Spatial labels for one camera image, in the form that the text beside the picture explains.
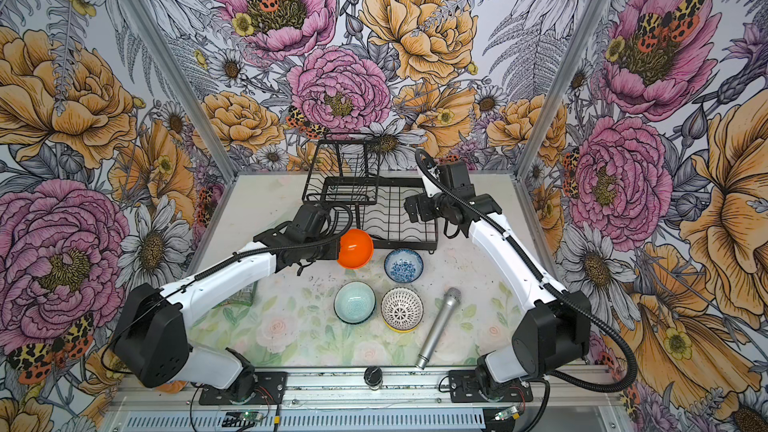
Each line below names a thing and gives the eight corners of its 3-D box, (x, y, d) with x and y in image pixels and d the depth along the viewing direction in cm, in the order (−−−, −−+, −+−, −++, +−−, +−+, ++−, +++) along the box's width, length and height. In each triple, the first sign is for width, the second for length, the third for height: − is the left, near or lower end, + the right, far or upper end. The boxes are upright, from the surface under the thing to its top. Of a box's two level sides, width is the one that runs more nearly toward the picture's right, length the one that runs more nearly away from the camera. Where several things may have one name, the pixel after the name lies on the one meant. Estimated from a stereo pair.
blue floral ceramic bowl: (384, 283, 94) (384, 276, 90) (385, 255, 100) (384, 248, 97) (423, 283, 94) (424, 277, 90) (421, 255, 100) (422, 248, 97)
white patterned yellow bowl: (397, 341, 83) (397, 332, 77) (376, 309, 88) (375, 299, 83) (427, 318, 87) (429, 309, 81) (405, 289, 92) (406, 279, 87)
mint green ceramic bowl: (334, 328, 85) (330, 320, 80) (339, 290, 92) (336, 280, 87) (375, 328, 85) (374, 320, 80) (376, 290, 92) (376, 280, 87)
